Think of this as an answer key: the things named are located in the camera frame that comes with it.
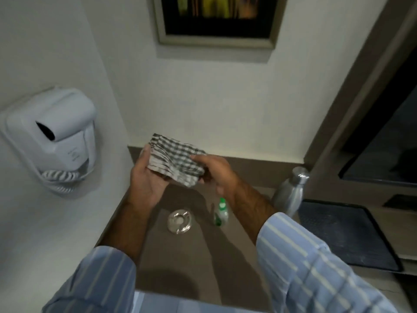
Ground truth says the person's left hand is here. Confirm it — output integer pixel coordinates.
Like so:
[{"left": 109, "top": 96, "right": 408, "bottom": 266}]
[{"left": 130, "top": 144, "right": 170, "bottom": 206}]

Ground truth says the person's right hand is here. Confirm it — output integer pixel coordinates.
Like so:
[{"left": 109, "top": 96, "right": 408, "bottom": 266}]
[{"left": 190, "top": 154, "right": 241, "bottom": 196}]

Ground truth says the checkered grey white cloth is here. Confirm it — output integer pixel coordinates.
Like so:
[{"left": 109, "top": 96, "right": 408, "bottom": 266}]
[{"left": 143, "top": 133, "right": 208, "bottom": 188}]

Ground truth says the person's right forearm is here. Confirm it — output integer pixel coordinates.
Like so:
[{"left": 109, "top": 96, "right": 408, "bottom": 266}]
[{"left": 225, "top": 182, "right": 280, "bottom": 245}]

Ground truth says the person's left forearm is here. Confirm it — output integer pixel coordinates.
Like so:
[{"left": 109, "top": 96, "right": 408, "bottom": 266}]
[{"left": 98, "top": 195, "right": 157, "bottom": 263}]

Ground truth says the green spray bottle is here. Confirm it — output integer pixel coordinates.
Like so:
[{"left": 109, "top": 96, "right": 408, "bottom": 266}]
[{"left": 213, "top": 198, "right": 229, "bottom": 226}]

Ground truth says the round glass ashtray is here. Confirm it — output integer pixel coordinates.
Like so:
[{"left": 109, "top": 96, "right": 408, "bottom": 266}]
[{"left": 167, "top": 209, "right": 193, "bottom": 235}]

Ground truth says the stainless steel water bottle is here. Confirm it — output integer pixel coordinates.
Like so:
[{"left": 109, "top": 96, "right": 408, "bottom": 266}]
[{"left": 271, "top": 166, "right": 310, "bottom": 218}]

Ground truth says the framed picture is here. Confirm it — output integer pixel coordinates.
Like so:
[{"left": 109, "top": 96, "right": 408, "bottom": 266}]
[{"left": 152, "top": 0, "right": 288, "bottom": 50}]

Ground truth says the black tray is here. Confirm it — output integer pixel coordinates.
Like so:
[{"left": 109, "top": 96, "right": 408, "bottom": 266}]
[{"left": 297, "top": 199, "right": 404, "bottom": 273}]

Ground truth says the dark framed mirror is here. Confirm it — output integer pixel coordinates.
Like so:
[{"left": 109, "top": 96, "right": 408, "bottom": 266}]
[{"left": 338, "top": 45, "right": 417, "bottom": 188}]

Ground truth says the white coiled dryer cord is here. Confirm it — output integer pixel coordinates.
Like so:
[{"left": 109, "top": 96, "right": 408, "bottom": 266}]
[{"left": 38, "top": 170, "right": 86, "bottom": 194}]

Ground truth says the white wall-mounted hair dryer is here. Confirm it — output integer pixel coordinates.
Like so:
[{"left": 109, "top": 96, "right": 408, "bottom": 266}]
[{"left": 0, "top": 86, "right": 98, "bottom": 180}]

